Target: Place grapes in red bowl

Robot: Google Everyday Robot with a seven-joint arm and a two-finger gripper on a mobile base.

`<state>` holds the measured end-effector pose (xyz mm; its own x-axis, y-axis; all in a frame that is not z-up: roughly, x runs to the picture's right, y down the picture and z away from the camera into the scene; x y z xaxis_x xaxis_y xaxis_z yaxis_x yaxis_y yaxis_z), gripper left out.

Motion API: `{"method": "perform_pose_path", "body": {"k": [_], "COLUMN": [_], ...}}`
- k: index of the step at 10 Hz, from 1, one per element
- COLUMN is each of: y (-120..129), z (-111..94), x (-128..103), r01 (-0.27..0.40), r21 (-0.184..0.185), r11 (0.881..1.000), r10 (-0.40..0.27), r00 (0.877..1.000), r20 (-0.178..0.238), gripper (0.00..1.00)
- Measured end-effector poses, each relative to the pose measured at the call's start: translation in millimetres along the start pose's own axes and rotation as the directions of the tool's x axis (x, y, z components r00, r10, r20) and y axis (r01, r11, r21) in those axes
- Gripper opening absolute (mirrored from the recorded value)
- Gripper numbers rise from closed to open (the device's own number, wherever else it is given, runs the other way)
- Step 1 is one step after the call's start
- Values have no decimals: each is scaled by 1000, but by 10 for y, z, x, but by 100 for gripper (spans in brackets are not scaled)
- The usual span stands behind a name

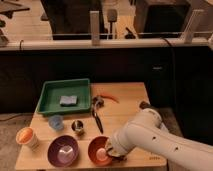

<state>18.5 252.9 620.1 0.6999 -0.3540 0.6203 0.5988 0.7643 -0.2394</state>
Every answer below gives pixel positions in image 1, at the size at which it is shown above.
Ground blue plastic cup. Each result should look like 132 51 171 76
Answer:
48 115 64 131

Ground red bowl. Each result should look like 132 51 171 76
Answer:
88 136 112 166

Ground small metal cup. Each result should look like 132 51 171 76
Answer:
71 120 84 135

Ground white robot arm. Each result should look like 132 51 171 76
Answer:
105 108 213 171

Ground purple bowl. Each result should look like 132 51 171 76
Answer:
47 135 79 167

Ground orange carrot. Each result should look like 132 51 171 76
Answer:
100 94 119 103

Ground green plastic tray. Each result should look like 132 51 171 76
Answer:
36 78 91 116

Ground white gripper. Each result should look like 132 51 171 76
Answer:
104 138 124 159

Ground orange and white cup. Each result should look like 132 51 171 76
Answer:
16 127 39 150

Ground black handled metal utensil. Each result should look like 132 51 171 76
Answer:
92 96 104 133

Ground grey sponge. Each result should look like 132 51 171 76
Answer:
60 96 78 106

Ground white guard rail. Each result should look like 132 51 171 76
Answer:
0 9 213 52

